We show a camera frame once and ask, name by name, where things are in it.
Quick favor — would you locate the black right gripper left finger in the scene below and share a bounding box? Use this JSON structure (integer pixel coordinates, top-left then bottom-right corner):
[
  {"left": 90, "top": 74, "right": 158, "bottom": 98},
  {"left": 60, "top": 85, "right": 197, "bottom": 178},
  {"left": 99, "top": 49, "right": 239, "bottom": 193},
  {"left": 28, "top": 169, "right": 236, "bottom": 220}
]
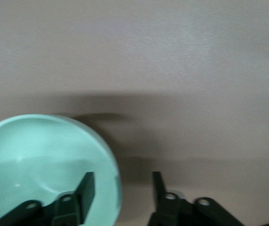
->
[{"left": 0, "top": 171, "right": 95, "bottom": 226}]

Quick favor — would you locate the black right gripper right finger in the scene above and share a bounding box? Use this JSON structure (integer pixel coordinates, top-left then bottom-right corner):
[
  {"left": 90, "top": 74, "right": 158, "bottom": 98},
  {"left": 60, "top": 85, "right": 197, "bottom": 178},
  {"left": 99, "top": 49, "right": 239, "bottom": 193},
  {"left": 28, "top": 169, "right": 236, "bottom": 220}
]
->
[{"left": 147, "top": 171, "right": 245, "bottom": 226}]

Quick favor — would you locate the pale green bowl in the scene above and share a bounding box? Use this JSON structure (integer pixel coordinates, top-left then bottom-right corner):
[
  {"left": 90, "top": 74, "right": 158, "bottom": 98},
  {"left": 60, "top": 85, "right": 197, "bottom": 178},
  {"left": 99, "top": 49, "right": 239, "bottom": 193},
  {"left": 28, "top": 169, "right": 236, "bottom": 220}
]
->
[{"left": 0, "top": 114, "right": 123, "bottom": 226}]

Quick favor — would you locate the brown table cover cloth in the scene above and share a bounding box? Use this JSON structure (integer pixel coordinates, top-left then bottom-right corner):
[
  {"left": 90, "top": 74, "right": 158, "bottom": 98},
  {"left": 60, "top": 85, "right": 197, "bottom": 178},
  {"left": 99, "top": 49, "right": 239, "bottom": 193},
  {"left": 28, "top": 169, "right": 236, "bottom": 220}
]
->
[{"left": 0, "top": 0, "right": 269, "bottom": 226}]

